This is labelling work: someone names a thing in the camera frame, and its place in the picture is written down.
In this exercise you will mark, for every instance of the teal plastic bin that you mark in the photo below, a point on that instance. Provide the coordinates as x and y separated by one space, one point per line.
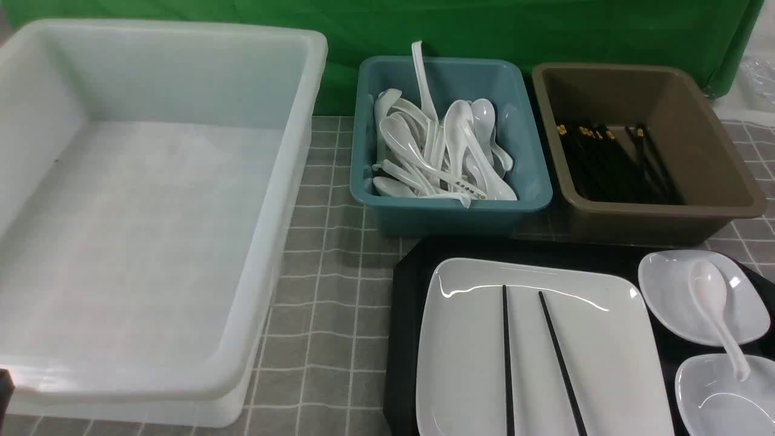
451 79

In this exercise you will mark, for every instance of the brown plastic bin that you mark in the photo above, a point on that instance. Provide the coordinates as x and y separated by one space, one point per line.
697 150

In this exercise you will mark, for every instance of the pile of white spoons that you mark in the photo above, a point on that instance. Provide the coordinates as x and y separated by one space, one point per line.
457 158

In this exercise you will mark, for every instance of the green backdrop cloth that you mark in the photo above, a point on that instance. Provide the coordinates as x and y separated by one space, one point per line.
705 39

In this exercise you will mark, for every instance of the grey checkered tablecloth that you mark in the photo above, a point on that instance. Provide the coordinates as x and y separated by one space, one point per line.
322 355

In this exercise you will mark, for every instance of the upright white spoon in bin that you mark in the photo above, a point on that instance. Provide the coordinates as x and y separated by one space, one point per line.
427 103

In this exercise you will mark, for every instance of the large white square plate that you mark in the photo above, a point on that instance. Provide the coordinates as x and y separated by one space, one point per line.
604 333

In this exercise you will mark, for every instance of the pile of black chopsticks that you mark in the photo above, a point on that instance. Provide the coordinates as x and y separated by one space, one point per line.
603 171

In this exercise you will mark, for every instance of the white ceramic soup spoon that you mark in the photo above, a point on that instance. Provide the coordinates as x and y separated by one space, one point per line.
709 292

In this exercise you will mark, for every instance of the large white plastic tub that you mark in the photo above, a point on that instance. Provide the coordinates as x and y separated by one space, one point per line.
149 175

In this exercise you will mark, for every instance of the white small dish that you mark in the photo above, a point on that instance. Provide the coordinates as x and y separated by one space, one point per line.
663 280
712 401

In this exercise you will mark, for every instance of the black serving tray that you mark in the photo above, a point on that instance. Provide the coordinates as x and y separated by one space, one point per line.
412 277

